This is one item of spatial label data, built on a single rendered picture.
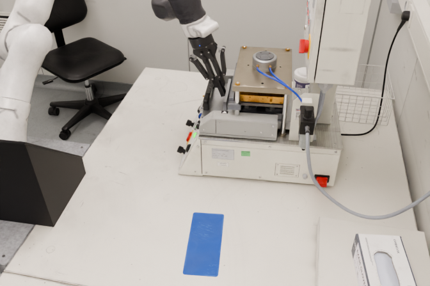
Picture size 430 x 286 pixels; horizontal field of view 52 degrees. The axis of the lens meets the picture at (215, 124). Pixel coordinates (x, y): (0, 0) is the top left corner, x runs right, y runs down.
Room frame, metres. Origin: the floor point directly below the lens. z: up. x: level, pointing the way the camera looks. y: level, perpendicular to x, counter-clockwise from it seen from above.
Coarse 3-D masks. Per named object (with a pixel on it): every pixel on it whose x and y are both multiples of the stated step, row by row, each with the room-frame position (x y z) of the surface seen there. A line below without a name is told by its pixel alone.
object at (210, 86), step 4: (208, 84) 1.32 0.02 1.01; (212, 84) 1.32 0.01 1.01; (208, 88) 1.29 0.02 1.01; (212, 88) 1.31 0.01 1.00; (208, 92) 1.26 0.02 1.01; (204, 96) 1.24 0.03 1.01; (208, 96) 1.24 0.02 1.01; (204, 100) 1.22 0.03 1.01; (208, 100) 1.22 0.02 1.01; (204, 104) 1.22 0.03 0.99; (208, 104) 1.21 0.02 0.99; (204, 108) 1.22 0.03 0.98; (208, 108) 1.21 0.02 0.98
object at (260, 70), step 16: (240, 48) 1.39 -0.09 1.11; (256, 48) 1.39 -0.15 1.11; (272, 48) 1.39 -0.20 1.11; (288, 48) 1.37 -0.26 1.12; (240, 64) 1.28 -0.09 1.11; (256, 64) 1.24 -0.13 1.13; (272, 64) 1.23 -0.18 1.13; (288, 64) 1.27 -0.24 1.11; (240, 80) 1.17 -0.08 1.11; (256, 80) 1.17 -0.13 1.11; (272, 80) 1.17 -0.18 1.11; (288, 80) 1.17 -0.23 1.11
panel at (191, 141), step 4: (200, 112) 1.37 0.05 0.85; (196, 116) 1.42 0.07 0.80; (200, 116) 1.28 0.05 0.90; (200, 120) 1.26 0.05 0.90; (192, 128) 1.37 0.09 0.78; (192, 132) 1.29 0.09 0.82; (196, 132) 1.17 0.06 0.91; (192, 136) 1.25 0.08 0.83; (196, 136) 1.15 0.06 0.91; (192, 140) 1.20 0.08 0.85; (188, 144) 1.25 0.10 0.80; (192, 144) 1.16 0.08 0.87; (188, 148) 1.17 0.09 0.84; (188, 152) 1.15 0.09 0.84; (184, 156) 1.18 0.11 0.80; (184, 160) 1.15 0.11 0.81; (180, 164) 1.17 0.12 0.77
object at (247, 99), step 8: (240, 96) 1.17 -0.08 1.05; (248, 96) 1.17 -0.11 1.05; (256, 96) 1.16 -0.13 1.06; (264, 96) 1.16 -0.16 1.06; (272, 96) 1.16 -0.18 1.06; (280, 96) 1.16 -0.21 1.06; (248, 104) 1.17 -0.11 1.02; (256, 104) 1.16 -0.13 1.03; (264, 104) 1.16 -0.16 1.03; (272, 104) 1.16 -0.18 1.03; (280, 104) 1.15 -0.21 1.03
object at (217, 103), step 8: (216, 88) 1.35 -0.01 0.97; (216, 96) 1.30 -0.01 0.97; (216, 104) 1.25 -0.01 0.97; (224, 104) 1.21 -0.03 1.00; (288, 104) 1.24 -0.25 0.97; (208, 112) 1.20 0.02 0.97; (288, 112) 1.20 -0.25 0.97; (280, 120) 1.15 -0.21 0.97; (288, 120) 1.15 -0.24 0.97; (280, 128) 1.14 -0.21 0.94; (288, 128) 1.14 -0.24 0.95
